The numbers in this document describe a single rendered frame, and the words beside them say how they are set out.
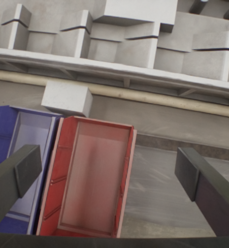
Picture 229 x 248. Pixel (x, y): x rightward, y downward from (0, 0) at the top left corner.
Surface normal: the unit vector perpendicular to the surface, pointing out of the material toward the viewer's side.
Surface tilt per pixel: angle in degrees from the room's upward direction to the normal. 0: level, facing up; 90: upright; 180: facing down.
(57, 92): 0
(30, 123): 29
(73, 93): 0
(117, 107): 0
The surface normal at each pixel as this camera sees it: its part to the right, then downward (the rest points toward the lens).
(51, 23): -0.06, 0.00
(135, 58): -0.54, -0.08
